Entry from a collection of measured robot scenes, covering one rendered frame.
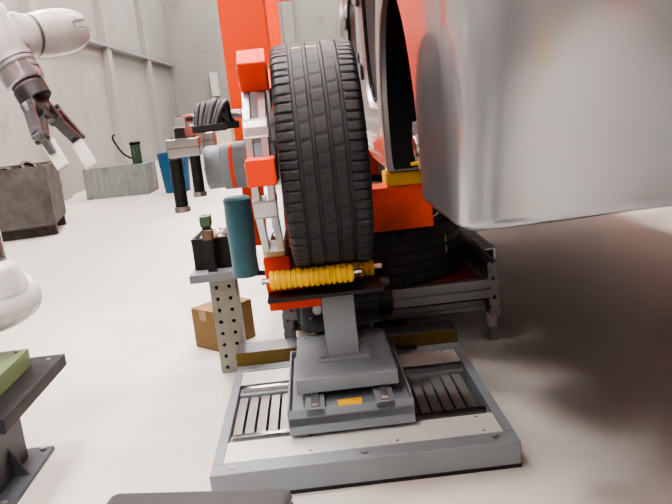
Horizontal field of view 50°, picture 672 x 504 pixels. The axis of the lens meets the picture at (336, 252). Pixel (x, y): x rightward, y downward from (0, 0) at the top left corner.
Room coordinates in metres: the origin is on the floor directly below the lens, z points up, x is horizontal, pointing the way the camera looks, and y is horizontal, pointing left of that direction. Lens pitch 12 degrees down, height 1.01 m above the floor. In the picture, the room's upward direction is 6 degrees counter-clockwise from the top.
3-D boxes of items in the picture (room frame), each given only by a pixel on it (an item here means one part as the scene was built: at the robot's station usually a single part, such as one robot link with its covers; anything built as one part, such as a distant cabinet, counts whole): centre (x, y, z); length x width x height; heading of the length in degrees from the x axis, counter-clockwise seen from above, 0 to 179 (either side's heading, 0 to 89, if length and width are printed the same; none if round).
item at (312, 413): (2.13, 0.01, 0.13); 0.50 x 0.36 x 0.10; 1
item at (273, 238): (2.16, 0.18, 0.85); 0.54 x 0.07 x 0.54; 1
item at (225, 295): (2.73, 0.45, 0.21); 0.10 x 0.10 x 0.42; 1
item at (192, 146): (1.99, 0.38, 0.93); 0.09 x 0.05 x 0.05; 91
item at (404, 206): (2.65, -0.10, 0.69); 0.52 x 0.17 x 0.35; 91
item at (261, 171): (1.85, 0.17, 0.85); 0.09 x 0.08 x 0.07; 1
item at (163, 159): (9.86, 2.04, 0.29); 0.49 x 0.45 x 0.58; 93
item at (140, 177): (10.15, 2.92, 0.43); 0.88 x 0.70 x 0.86; 89
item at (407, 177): (2.65, -0.28, 0.70); 0.14 x 0.14 x 0.05; 1
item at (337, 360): (2.16, 0.01, 0.32); 0.40 x 0.30 x 0.28; 1
